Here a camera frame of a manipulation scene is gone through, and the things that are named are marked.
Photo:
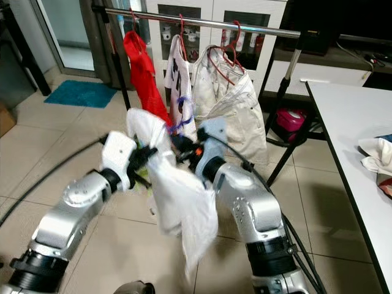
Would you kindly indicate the white table black frame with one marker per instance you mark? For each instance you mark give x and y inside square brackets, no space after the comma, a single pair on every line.
[355,110]

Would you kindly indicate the plain white garment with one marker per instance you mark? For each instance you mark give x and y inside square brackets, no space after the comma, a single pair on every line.
[180,202]

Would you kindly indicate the white shirt black print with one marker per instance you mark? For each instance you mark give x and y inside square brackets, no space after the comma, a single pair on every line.
[177,73]

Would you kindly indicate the red garment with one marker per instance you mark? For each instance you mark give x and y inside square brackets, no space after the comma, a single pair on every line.
[144,73]

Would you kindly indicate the pink plastic container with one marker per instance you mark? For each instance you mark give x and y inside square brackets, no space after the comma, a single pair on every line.
[290,122]

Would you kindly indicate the black television screen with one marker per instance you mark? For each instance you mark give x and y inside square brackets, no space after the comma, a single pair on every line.
[331,15]

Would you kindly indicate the brown buttoned garment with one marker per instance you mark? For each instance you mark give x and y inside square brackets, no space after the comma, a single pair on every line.
[387,184]

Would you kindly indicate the blue floor mat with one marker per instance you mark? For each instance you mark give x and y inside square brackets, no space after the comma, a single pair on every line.
[76,93]

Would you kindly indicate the beige jacket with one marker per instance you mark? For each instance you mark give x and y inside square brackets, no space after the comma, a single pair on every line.
[239,104]

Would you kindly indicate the purple clothes hanger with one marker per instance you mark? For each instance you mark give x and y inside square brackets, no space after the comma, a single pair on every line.
[190,101]

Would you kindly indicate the black clothes rack steel rod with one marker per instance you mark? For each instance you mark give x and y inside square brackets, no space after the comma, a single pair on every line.
[257,28]

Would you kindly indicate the red clothes hanger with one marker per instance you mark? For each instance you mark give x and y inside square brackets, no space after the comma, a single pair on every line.
[239,33]
[182,27]
[133,19]

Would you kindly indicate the white low sideboard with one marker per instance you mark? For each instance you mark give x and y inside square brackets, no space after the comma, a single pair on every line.
[331,70]

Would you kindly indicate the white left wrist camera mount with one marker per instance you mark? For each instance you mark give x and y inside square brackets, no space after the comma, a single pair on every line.
[117,156]

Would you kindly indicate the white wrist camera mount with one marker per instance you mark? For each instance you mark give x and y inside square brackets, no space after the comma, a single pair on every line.
[214,141]
[117,156]

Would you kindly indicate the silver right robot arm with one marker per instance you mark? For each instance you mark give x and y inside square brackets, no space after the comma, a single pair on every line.
[257,211]

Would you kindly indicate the blue jeans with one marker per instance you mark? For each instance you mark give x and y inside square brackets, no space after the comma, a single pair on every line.
[387,136]

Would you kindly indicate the brown cardboard box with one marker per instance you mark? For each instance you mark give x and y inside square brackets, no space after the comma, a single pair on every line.
[7,119]

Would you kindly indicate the white glass-door cabinet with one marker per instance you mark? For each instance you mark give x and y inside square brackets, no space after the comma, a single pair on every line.
[211,6]

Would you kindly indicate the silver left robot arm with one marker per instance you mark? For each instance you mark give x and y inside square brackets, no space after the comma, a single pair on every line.
[73,202]

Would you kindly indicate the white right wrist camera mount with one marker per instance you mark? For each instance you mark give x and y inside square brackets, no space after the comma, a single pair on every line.
[214,141]

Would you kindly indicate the glass sliding door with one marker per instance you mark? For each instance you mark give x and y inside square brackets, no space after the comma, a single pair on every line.
[61,30]

